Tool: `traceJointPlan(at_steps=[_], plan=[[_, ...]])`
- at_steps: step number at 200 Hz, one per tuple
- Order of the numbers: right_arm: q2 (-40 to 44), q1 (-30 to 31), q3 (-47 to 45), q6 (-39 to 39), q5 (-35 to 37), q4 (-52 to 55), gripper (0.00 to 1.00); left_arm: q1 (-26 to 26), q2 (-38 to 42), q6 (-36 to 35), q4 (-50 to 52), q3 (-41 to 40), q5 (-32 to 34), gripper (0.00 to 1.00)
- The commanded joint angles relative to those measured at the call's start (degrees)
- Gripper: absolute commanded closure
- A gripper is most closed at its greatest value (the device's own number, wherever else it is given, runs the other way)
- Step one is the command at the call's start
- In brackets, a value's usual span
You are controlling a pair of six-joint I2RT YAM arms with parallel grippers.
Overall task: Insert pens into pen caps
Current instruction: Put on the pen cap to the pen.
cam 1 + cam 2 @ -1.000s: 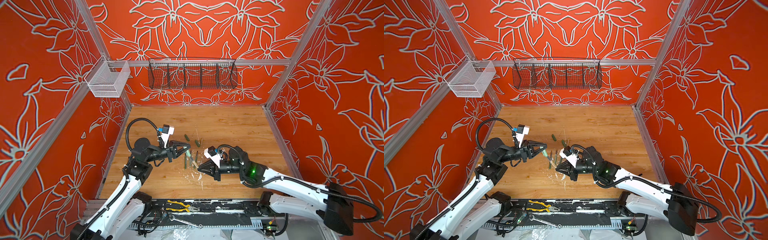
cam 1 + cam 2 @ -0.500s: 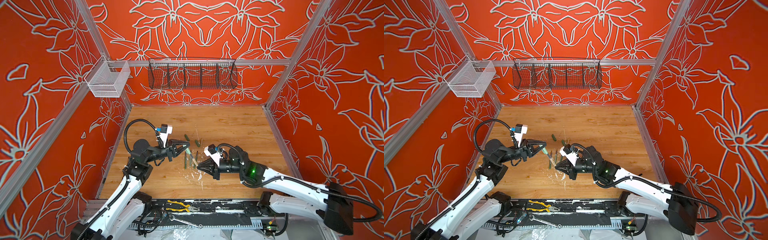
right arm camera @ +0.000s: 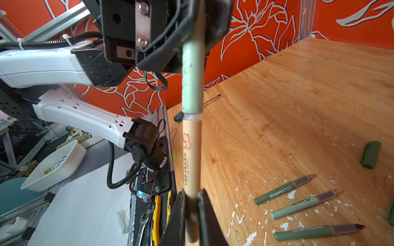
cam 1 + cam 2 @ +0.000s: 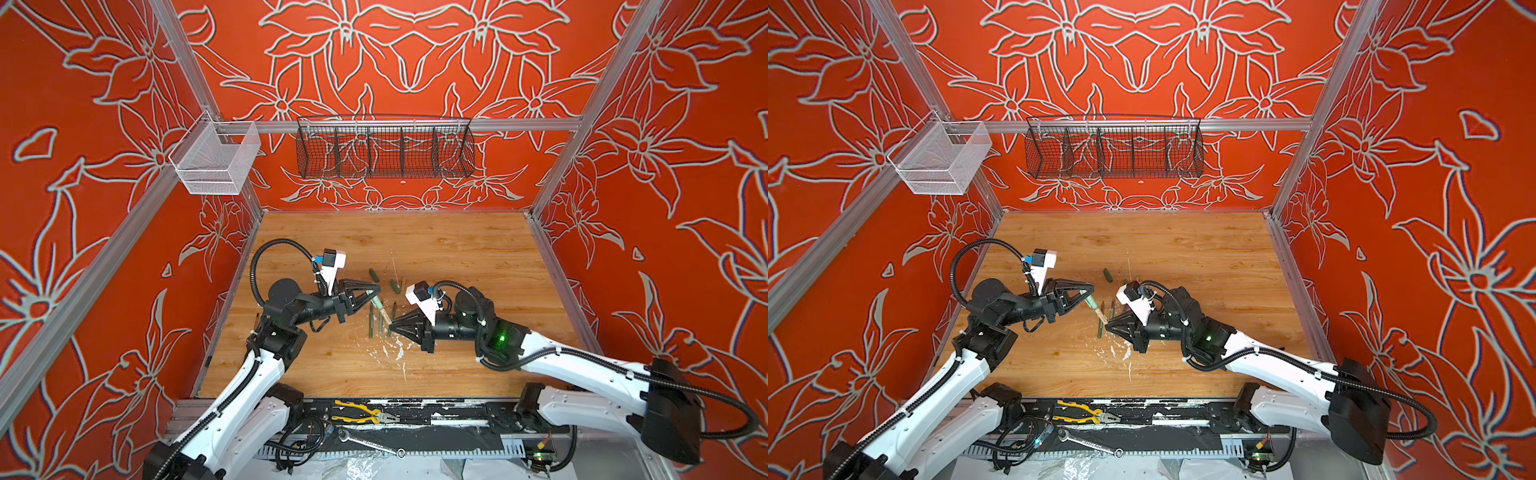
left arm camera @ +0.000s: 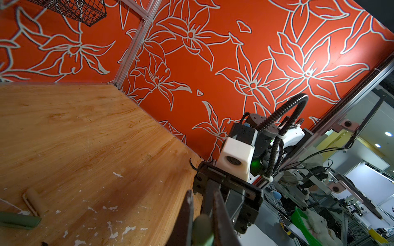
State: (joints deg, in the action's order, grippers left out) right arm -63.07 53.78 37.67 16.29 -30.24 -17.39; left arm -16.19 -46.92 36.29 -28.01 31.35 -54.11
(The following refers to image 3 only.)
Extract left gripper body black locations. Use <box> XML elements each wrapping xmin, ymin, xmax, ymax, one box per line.
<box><xmin>81</xmin><ymin>0</ymin><xmax>185</xmax><ymax>74</ymax></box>

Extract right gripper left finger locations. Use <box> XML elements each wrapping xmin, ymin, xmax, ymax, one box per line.
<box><xmin>159</xmin><ymin>190</ymin><xmax>186</xmax><ymax>246</ymax></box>

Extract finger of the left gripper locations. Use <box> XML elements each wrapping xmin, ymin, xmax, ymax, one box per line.
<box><xmin>135</xmin><ymin>1</ymin><xmax>200</xmax><ymax>73</ymax></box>
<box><xmin>205</xmin><ymin>0</ymin><xmax>234</xmax><ymax>51</ymax></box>

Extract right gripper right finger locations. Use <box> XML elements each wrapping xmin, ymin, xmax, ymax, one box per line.
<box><xmin>198</xmin><ymin>189</ymin><xmax>229</xmax><ymax>246</ymax></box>

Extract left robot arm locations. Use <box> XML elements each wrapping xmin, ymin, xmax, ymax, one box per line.
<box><xmin>1</xmin><ymin>1</ymin><xmax>234</xmax><ymax>169</ymax></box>

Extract light green pen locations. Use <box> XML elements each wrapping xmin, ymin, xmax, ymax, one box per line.
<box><xmin>270</xmin><ymin>189</ymin><xmax>343</xmax><ymax>220</ymax></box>

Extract green pen cap middle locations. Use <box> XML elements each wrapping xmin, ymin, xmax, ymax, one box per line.
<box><xmin>385</xmin><ymin>200</ymin><xmax>394</xmax><ymax>228</ymax></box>

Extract dark green pen cap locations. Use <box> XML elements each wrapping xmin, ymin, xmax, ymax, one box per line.
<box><xmin>359</xmin><ymin>141</ymin><xmax>381</xmax><ymax>170</ymax></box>

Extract silver wrench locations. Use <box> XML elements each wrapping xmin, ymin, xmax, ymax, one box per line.
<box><xmin>135</xmin><ymin>209</ymin><xmax>153</xmax><ymax>246</ymax></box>

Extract white plastic tray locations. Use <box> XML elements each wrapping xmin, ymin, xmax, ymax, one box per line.
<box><xmin>21</xmin><ymin>140</ymin><xmax>86</xmax><ymax>192</ymax></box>

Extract yellow handled pliers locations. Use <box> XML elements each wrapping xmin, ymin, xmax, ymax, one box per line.
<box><xmin>151</xmin><ymin>191</ymin><xmax>174</xmax><ymax>246</ymax></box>

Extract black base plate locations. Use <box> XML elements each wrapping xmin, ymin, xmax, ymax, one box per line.
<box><xmin>129</xmin><ymin>106</ymin><xmax>179</xmax><ymax>246</ymax></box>

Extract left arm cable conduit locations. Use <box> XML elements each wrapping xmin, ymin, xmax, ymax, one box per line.
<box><xmin>0</xmin><ymin>30</ymin><xmax>104</xmax><ymax>51</ymax></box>

